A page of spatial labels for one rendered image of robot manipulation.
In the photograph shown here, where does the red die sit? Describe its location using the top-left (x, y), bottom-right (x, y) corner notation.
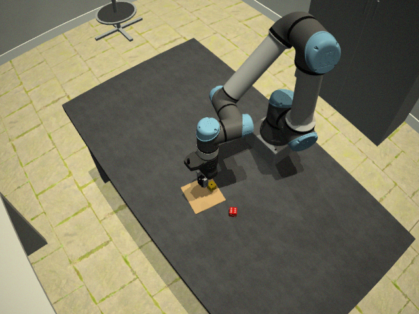
top-left (229, 207), bottom-right (237, 217)

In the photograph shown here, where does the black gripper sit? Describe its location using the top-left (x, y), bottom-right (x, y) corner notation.
top-left (184, 147), bottom-right (219, 188)

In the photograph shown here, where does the yellow die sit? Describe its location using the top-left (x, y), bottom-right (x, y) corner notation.
top-left (207, 181), bottom-right (217, 192)

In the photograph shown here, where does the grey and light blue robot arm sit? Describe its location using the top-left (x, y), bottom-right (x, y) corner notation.
top-left (196, 12), bottom-right (341, 154)

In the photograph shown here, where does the black die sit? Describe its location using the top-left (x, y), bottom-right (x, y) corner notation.
top-left (198, 176), bottom-right (205, 187)

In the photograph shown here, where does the tan square mat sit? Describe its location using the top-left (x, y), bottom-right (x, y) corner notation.
top-left (181, 181), bottom-right (226, 214)

